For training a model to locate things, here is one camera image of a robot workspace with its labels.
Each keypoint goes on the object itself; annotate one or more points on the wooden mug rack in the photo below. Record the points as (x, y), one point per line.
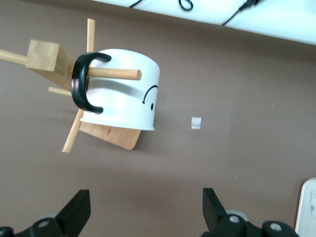
(42, 56)

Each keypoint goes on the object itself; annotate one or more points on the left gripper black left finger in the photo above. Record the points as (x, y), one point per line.
(61, 222)

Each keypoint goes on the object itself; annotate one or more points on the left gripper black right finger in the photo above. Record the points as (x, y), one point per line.
(222, 224)

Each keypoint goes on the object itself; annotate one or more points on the cream rabbit print tray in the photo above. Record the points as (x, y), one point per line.
(307, 212)

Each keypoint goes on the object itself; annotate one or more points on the clear tape piece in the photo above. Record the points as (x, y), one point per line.
(196, 122)

